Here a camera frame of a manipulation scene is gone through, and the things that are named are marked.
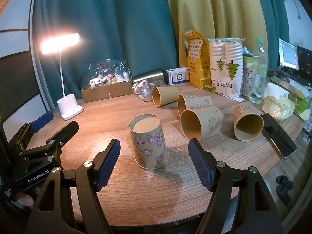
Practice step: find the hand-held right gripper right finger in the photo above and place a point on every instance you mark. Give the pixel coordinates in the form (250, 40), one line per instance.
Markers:
(199, 168)

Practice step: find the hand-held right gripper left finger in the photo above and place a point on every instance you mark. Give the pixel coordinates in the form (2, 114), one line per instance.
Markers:
(108, 165)

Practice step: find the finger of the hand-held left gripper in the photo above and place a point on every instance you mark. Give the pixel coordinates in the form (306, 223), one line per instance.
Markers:
(65, 132)
(42, 121)

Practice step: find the purple cartoon print paper cup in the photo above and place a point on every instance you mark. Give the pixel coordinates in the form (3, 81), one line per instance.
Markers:
(148, 146)

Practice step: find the bamboo print brown paper cup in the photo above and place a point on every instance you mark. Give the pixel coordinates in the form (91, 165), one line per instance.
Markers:
(207, 120)

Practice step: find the figure print brown paper cup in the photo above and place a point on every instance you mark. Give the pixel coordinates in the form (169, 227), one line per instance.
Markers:
(197, 102)

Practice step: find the red figure print paper cup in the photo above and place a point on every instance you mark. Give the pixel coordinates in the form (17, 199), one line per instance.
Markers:
(243, 113)

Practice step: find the plain brown paper cup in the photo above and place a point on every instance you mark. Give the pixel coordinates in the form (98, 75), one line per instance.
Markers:
(165, 95)

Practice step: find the person's left hand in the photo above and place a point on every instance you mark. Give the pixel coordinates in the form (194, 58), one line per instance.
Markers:
(23, 199)

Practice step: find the white desk lamp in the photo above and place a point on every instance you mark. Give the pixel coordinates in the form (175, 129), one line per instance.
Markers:
(70, 107)

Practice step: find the flat cardboard box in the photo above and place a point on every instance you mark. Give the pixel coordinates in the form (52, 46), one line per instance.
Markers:
(107, 93)

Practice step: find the white cat plush toy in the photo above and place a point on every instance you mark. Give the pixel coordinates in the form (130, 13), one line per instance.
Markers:
(97, 82)

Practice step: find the clear plastic toy bag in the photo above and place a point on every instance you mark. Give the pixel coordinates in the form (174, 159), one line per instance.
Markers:
(107, 68)

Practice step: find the clear bag of small packets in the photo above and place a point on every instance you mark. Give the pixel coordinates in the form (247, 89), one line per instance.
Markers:
(142, 90)

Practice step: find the black smartphone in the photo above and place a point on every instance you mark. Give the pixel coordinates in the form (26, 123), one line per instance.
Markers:
(277, 136)

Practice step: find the black slipper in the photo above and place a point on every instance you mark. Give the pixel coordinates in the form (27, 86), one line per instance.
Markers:
(286, 193)
(284, 181)

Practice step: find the white and blue box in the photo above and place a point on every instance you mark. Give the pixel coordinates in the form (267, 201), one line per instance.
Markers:
(178, 76)

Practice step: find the stainless steel thermos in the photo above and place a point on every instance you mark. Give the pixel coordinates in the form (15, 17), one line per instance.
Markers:
(148, 76)

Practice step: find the white perforated basket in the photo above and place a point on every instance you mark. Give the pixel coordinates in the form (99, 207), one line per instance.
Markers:
(246, 80)

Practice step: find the yellow paper food wrapper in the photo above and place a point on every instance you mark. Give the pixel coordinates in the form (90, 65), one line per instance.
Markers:
(280, 108)

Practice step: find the yellow paper bag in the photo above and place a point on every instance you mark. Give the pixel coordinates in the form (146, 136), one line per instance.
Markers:
(196, 61)

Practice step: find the clear plastic water bottle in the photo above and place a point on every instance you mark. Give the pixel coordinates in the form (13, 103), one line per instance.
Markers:
(258, 78)

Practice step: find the pack of white paper cups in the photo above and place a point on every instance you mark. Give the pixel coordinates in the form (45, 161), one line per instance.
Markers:
(225, 63)

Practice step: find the white tissue paper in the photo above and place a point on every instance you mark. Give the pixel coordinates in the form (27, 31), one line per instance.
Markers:
(275, 90)

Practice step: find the teal curtain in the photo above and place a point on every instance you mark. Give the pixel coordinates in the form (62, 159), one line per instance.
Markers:
(270, 17)
(109, 24)

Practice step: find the green plastic packet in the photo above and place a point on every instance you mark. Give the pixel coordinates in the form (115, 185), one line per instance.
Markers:
(301, 103)

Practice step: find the grey cloth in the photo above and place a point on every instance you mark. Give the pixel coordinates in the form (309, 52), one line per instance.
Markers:
(277, 73)

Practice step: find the computer monitor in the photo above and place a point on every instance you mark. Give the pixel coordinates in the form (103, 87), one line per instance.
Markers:
(288, 54)

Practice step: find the dark computer case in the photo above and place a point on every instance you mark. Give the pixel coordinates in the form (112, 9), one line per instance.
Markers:
(306, 58)

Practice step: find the yellow curtain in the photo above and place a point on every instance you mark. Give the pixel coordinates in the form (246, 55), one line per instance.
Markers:
(214, 9)

